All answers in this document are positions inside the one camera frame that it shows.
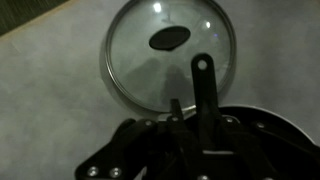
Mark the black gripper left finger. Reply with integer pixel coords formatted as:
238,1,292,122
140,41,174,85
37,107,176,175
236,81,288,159
74,98,201,180

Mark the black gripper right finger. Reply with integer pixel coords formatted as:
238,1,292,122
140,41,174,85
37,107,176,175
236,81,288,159
213,114,320,180

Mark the black cooking pot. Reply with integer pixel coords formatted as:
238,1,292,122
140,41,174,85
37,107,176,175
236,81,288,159
184,105,320,180

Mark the round glass pot lid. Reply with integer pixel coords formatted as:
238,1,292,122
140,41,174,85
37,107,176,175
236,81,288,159
104,0,238,114

